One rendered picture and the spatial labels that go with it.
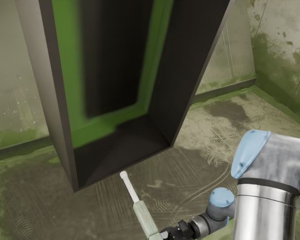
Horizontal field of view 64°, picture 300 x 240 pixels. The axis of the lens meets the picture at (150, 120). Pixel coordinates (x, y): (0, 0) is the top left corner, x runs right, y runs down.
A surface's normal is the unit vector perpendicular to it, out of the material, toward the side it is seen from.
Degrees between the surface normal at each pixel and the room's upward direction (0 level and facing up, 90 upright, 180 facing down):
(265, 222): 31
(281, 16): 90
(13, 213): 0
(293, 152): 23
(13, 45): 57
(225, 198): 9
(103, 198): 0
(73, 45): 102
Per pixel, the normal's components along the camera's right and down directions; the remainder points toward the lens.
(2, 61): 0.41, 0.08
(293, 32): -0.89, 0.26
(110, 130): 0.16, -0.63
